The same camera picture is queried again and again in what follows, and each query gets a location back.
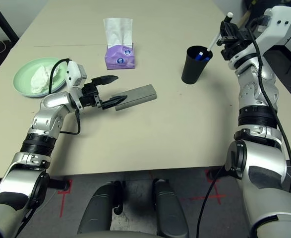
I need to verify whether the grey glasses case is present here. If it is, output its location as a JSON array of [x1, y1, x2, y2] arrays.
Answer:
[[111, 84, 158, 112]]

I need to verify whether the light grey robot torso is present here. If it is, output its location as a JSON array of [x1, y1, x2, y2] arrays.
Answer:
[[68, 231, 166, 238]]

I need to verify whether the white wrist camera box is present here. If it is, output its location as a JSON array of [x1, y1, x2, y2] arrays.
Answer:
[[249, 6, 291, 50], [65, 60, 88, 110]]

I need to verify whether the dark grey robot left leg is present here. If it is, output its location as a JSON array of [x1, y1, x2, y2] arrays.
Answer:
[[77, 180, 123, 235]]

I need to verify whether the white marker black cap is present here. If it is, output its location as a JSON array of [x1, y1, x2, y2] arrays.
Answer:
[[206, 12, 234, 52]]

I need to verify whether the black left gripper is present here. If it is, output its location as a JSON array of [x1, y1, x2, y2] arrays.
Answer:
[[81, 74, 128, 110]]

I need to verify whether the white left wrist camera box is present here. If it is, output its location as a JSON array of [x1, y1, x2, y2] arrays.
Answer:
[[65, 60, 88, 110]]

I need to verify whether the black plastic cup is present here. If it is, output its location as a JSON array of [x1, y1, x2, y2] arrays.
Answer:
[[181, 45, 213, 85]]

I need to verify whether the dark grey robot leg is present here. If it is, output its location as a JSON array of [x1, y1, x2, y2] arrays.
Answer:
[[77, 180, 123, 235], [152, 178, 189, 238]]

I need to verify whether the green plastic plate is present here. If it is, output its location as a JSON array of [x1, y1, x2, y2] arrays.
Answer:
[[13, 57, 68, 98]]

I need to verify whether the white tissue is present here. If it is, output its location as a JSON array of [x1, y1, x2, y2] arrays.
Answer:
[[30, 63, 61, 94]]

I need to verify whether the black table foot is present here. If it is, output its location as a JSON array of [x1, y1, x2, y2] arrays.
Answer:
[[0, 177, 70, 192], [206, 170, 225, 183]]

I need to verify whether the dark grey robot right leg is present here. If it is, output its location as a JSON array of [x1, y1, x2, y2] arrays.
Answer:
[[152, 178, 189, 238]]

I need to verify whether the beige side table black frame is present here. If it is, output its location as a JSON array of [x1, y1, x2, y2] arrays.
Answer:
[[0, 2, 20, 47]]

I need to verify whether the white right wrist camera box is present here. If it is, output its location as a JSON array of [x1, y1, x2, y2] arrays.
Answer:
[[249, 6, 291, 50]]

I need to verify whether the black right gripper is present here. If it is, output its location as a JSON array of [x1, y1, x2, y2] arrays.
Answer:
[[216, 21, 254, 62]]

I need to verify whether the purple tissue pack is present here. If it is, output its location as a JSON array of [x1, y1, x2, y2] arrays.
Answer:
[[103, 17, 137, 70]]

